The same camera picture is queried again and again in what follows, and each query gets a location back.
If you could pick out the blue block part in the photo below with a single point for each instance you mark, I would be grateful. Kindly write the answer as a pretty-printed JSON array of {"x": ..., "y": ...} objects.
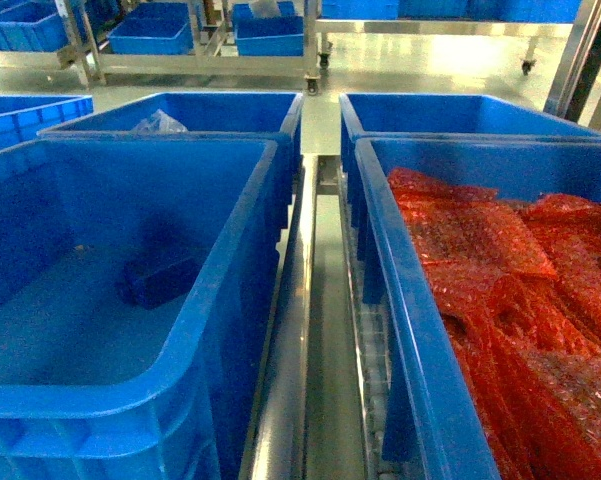
[{"x": 152, "y": 281}]

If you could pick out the blue bin with plastic bag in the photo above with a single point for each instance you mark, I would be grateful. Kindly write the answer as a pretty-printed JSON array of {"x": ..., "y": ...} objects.
[{"x": 261, "y": 115}]

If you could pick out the blue bin rear right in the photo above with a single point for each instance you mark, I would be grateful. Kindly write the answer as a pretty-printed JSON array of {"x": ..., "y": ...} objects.
[{"x": 448, "y": 117}]

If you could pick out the stainless steel shelf rack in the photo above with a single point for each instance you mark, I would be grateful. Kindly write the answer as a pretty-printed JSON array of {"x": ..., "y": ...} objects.
[{"x": 308, "y": 420}]

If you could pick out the empty blue target bin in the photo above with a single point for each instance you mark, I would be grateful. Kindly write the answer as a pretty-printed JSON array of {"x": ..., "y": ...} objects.
[{"x": 92, "y": 387}]

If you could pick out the blue bin with red bags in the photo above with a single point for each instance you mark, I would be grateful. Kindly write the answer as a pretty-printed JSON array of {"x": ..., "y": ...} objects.
[{"x": 432, "y": 428}]

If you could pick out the blue bin far left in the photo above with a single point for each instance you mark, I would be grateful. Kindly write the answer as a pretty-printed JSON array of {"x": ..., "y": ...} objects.
[{"x": 23, "y": 116}]

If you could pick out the clear plastic bag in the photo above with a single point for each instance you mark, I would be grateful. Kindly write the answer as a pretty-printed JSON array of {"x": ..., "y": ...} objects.
[{"x": 159, "y": 122}]

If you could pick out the red bubble wrap bags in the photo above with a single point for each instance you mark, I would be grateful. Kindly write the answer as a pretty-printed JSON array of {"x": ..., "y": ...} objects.
[{"x": 518, "y": 287}]

